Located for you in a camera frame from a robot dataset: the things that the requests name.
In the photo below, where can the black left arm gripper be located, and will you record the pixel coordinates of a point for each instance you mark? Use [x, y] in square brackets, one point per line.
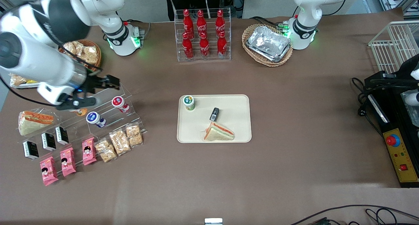
[406, 68]

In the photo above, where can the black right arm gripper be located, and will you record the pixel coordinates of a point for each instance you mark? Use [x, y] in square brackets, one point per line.
[93, 83]

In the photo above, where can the green gum bottle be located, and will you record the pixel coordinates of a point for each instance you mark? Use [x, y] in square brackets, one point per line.
[189, 102]

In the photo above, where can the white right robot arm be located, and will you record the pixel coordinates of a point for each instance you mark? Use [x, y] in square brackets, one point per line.
[39, 55]

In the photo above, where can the grey arm base connector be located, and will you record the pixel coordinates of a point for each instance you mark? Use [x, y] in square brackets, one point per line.
[137, 33]

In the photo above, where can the red gum bottle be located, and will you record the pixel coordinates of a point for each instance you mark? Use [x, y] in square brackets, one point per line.
[118, 102]

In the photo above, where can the blue gum bottle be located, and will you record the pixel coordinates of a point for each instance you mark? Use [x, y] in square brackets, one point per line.
[93, 117]

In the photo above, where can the orange gum bottle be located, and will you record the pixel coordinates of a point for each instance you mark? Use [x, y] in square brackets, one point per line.
[81, 112]

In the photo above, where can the beige plastic tray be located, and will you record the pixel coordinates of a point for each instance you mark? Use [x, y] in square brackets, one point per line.
[229, 107]

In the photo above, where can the aluminium foil tray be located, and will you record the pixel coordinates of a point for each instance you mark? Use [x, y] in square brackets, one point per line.
[262, 55]
[268, 42]

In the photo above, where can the round brown wicker basket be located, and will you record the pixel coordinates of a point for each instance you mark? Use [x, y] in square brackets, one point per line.
[99, 56]

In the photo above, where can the clear beige snack bag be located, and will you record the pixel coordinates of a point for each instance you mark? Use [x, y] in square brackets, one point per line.
[80, 48]
[69, 49]
[18, 79]
[91, 55]

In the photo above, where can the black yellow control box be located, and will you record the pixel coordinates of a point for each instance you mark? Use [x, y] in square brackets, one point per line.
[392, 120]

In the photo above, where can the clear acrylic stepped stand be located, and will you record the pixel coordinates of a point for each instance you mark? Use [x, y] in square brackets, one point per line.
[108, 127]

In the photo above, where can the clear brown cracker packet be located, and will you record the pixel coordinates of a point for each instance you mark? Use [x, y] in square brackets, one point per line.
[106, 150]
[134, 135]
[119, 142]

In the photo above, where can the red emergency stop button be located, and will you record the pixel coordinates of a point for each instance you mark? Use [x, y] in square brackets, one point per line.
[392, 140]

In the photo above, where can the small black box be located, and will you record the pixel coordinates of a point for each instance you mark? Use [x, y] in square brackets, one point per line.
[214, 114]
[48, 141]
[30, 149]
[62, 135]

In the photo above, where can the pink snack packet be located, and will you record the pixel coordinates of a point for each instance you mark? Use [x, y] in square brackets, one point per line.
[67, 162]
[89, 151]
[48, 171]

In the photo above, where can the yellow black snack packet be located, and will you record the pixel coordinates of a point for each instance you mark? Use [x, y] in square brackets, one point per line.
[31, 82]

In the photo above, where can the wrapped triangle sandwich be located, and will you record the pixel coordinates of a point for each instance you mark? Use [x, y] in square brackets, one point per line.
[32, 123]
[217, 133]

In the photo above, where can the red cola bottle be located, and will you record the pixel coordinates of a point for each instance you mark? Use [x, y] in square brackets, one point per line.
[204, 47]
[188, 22]
[222, 46]
[201, 22]
[188, 48]
[220, 22]

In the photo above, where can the white rectangular bin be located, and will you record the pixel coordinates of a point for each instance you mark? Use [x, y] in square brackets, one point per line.
[19, 86]

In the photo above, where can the clear acrylic bottle rack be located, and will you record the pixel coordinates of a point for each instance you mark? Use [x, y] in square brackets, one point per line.
[203, 58]

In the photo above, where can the oval light wicker basket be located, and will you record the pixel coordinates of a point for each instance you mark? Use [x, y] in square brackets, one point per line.
[248, 30]

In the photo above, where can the small white device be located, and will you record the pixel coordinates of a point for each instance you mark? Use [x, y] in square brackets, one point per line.
[213, 221]

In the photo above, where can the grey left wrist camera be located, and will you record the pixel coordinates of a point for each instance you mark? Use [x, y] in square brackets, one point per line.
[411, 99]

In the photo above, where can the aluminium frame shelf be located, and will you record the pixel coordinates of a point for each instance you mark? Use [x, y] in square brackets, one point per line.
[396, 2]

